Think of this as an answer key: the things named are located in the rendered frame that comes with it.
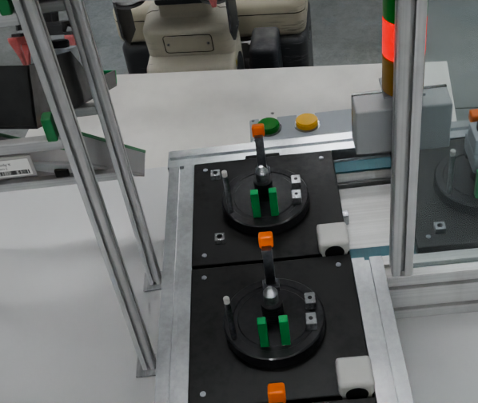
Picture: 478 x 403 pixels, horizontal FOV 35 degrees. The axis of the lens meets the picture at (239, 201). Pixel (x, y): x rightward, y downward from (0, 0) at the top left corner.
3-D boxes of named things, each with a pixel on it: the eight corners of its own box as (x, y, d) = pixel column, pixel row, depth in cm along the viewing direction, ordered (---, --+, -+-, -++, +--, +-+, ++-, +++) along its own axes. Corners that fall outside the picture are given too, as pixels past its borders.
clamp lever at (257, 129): (256, 168, 127) (251, 123, 124) (268, 166, 127) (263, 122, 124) (256, 175, 124) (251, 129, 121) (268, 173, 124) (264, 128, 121)
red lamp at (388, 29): (379, 42, 93) (379, 6, 90) (420, 37, 93) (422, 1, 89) (385, 65, 89) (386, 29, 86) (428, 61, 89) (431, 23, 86)
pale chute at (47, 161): (72, 175, 133) (73, 149, 133) (145, 176, 130) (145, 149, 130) (-10, 164, 105) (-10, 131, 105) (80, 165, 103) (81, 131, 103)
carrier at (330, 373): (193, 277, 117) (179, 220, 109) (350, 262, 116) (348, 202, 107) (189, 418, 100) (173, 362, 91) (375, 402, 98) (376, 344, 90)
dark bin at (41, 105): (36, 86, 118) (29, 37, 115) (117, 85, 115) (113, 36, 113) (-64, 129, 92) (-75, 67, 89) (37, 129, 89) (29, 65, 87)
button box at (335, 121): (252, 144, 147) (248, 117, 143) (362, 132, 146) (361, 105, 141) (253, 167, 142) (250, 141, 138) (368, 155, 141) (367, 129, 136)
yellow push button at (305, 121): (295, 122, 142) (294, 113, 140) (316, 120, 142) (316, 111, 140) (296, 135, 139) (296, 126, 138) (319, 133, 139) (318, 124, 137)
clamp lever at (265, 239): (264, 280, 109) (257, 231, 106) (277, 278, 109) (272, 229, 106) (264, 292, 106) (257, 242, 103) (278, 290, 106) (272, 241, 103)
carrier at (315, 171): (196, 173, 135) (184, 116, 127) (332, 157, 134) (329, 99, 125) (193, 276, 118) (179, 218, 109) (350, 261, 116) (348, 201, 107)
